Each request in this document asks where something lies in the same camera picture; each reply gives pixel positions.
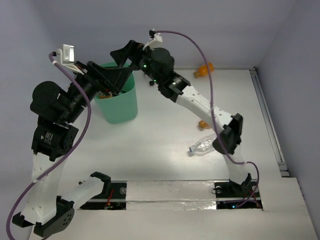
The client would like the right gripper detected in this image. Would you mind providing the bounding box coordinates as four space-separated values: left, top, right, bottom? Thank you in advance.
111 38 163 85

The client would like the small orange juice bottle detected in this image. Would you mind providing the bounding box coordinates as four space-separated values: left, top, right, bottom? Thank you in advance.
198 120 210 129

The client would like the clear water bottle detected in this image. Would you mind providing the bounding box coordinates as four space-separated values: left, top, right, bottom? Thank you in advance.
189 133 217 156

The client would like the clear bottle orange label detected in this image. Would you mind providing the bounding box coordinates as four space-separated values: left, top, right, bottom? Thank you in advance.
97 91 113 99

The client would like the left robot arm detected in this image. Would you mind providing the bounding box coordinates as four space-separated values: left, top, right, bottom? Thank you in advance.
7 62 132 239

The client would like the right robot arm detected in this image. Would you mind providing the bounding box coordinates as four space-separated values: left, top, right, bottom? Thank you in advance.
110 40 251 196

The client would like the green plastic bin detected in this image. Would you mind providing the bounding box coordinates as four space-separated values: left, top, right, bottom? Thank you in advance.
94 74 138 124

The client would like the amber ribbed orange bottle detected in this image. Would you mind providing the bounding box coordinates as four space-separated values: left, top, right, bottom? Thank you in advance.
193 62 214 78

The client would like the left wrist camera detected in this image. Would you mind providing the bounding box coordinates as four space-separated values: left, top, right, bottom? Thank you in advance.
48 44 85 75

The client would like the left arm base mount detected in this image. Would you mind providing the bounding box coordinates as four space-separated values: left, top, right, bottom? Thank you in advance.
80 171 127 210

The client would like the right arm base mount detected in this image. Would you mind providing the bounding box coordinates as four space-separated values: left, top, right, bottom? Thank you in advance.
211 173 263 210

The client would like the aluminium rail right edge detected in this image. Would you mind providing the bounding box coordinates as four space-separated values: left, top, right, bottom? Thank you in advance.
249 67 291 178

